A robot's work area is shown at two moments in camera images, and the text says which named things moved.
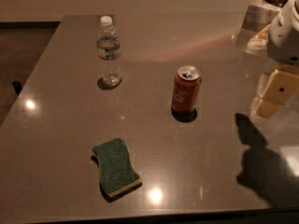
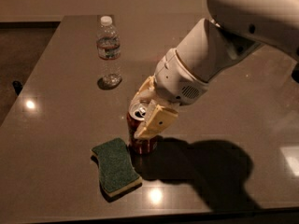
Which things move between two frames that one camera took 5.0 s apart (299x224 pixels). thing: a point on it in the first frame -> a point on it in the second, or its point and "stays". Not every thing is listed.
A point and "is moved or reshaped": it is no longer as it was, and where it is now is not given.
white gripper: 284,36 -> 177,79
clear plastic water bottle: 109,54 stays
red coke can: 186,89 is moved or reshaped
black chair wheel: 18,87 stays
